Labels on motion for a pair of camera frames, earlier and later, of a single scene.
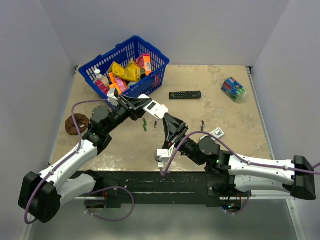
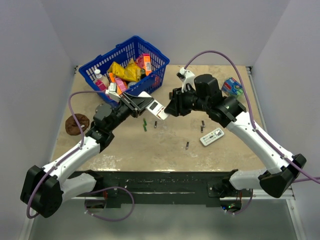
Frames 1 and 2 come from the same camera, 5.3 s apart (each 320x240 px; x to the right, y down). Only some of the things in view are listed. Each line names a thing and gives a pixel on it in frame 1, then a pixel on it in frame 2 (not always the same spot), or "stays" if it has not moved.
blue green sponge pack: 234,90 stays
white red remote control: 155,108 stays
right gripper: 172,126 → 178,99
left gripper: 132,106 stays
